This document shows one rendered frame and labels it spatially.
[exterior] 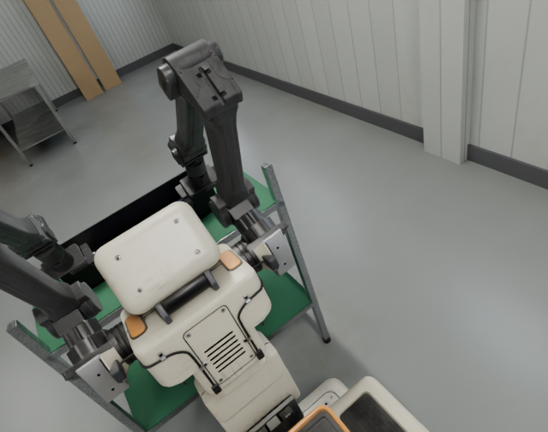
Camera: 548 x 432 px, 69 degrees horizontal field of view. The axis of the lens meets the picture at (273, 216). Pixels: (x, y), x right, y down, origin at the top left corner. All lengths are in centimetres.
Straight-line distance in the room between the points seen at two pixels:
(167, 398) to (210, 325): 105
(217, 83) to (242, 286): 39
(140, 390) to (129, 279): 120
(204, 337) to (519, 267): 186
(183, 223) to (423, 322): 158
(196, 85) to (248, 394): 78
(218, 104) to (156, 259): 31
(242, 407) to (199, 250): 50
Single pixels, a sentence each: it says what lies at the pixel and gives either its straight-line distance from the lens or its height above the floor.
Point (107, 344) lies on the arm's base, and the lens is 90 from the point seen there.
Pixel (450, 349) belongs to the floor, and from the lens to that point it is 209.
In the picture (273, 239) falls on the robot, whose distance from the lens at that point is 89.
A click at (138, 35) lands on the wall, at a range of 741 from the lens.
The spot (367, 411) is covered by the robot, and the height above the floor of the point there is 81.
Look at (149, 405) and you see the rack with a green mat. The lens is 189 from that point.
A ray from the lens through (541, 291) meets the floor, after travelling 233.
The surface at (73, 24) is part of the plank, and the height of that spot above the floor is 96.
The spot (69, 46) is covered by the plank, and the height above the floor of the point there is 73.
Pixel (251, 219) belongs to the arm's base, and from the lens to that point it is 92.
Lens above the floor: 181
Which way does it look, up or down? 39 degrees down
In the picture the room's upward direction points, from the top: 20 degrees counter-clockwise
